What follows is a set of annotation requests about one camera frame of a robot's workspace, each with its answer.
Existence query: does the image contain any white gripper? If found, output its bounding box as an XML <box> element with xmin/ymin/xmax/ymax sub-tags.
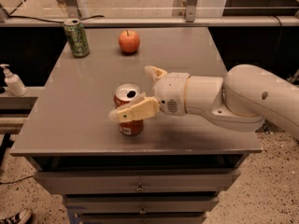
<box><xmin>109</xmin><ymin>65</ymin><xmax>190</xmax><ymax>123</ymax></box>

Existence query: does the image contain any red coke can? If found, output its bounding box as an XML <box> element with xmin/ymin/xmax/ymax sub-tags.
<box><xmin>113</xmin><ymin>83</ymin><xmax>145</xmax><ymax>136</ymax></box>

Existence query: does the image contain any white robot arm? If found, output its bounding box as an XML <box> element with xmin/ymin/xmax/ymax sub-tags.
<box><xmin>109</xmin><ymin>64</ymin><xmax>299</xmax><ymax>139</ymax></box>

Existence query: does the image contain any green soda can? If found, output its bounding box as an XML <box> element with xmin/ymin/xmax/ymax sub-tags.
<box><xmin>64</xmin><ymin>19</ymin><xmax>90</xmax><ymax>58</ymax></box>

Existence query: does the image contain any red apple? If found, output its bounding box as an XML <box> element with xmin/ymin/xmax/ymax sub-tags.
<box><xmin>118</xmin><ymin>30</ymin><xmax>140</xmax><ymax>53</ymax></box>

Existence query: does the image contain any grey drawer cabinet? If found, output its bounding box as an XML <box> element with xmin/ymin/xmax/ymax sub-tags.
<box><xmin>12</xmin><ymin>28</ymin><xmax>260</xmax><ymax>224</ymax></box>

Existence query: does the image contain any top grey drawer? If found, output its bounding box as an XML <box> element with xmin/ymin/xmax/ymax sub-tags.
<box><xmin>34</xmin><ymin>169</ymin><xmax>240</xmax><ymax>195</ymax></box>

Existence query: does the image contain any grey drawer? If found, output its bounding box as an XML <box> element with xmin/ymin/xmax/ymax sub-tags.
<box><xmin>34</xmin><ymin>169</ymin><xmax>240</xmax><ymax>195</ymax></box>
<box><xmin>64</xmin><ymin>193</ymin><xmax>219</xmax><ymax>215</ymax></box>
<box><xmin>80</xmin><ymin>213</ymin><xmax>206</xmax><ymax>224</ymax></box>

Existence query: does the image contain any middle grey drawer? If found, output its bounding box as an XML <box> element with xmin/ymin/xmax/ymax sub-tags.
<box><xmin>64</xmin><ymin>193</ymin><xmax>219</xmax><ymax>215</ymax></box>

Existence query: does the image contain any white pump bottle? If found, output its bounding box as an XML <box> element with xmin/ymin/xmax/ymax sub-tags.
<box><xmin>0</xmin><ymin>63</ymin><xmax>27</xmax><ymax>96</ymax></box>

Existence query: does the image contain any bottom grey drawer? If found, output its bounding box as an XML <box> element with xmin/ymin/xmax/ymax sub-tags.
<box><xmin>80</xmin><ymin>213</ymin><xmax>206</xmax><ymax>224</ymax></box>

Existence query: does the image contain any black white sneaker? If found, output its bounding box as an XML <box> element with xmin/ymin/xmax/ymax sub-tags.
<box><xmin>0</xmin><ymin>209</ymin><xmax>32</xmax><ymax>224</ymax></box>

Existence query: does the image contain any black cable on ledge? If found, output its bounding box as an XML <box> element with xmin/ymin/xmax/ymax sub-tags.
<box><xmin>8</xmin><ymin>14</ymin><xmax>106</xmax><ymax>24</ymax></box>

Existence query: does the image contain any black floor cable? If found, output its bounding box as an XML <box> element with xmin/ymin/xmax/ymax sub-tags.
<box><xmin>0</xmin><ymin>175</ymin><xmax>35</xmax><ymax>186</ymax></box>

